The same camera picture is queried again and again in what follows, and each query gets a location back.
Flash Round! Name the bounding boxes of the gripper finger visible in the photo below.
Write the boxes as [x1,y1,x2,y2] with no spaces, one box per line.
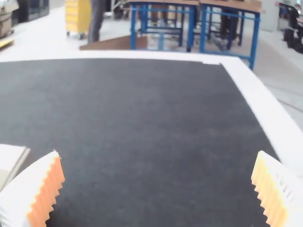
[250,150,303,227]
[0,150,66,227]

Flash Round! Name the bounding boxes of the cardboard box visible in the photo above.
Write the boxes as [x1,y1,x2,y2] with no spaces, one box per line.
[0,144,31,192]

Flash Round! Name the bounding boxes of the black mat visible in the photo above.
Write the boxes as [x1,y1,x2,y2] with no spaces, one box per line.
[0,58,280,227]

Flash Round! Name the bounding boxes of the brown board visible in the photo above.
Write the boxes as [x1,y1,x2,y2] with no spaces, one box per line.
[79,35,149,51]

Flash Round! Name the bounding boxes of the person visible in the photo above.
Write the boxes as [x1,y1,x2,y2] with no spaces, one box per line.
[283,3,303,49]

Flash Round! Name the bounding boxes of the person's legs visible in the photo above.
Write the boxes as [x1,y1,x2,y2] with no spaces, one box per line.
[220,8,240,52]
[88,0,107,44]
[151,0,171,27]

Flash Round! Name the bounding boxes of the yellow wheeled cart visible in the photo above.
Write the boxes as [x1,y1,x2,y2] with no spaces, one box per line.
[65,0,92,40]

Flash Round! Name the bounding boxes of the blue metal frame table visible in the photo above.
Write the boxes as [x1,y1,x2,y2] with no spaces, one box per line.
[198,0,263,71]
[129,0,199,52]

